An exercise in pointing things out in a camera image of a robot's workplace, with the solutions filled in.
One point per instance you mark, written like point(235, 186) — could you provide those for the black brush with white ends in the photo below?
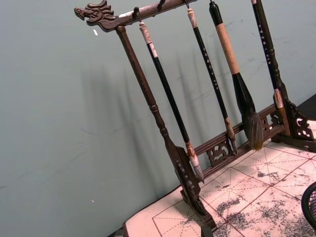
point(168, 91)

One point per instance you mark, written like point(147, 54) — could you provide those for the dark wooden dragon brush rack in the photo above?
point(138, 71)

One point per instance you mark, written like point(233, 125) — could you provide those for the thin black brush, brown ferrule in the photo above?
point(209, 66)

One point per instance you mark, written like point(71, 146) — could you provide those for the white grid calligraphy practice mat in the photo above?
point(259, 192)

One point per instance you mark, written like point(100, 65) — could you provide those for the black brush with pale ferrule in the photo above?
point(267, 54)

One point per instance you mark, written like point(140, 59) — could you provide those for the black table cloth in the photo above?
point(308, 106)

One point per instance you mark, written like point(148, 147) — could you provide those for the black mesh pen holder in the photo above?
point(310, 202)

